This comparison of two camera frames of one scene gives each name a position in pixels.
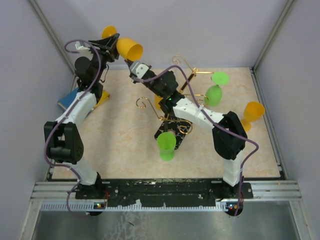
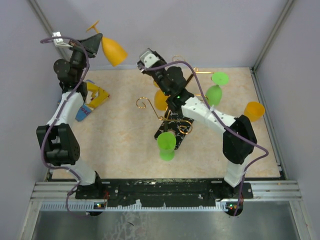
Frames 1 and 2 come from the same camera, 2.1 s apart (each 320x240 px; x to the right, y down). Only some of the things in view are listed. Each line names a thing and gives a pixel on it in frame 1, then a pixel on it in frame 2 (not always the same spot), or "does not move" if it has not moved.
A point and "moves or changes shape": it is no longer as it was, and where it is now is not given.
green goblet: (213, 94) does not move
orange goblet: (253, 111) does not move
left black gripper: (110, 50) -> (91, 44)
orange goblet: (157, 99) does not move
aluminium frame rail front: (262, 190) does not move
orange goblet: (129, 48) moves or changes shape
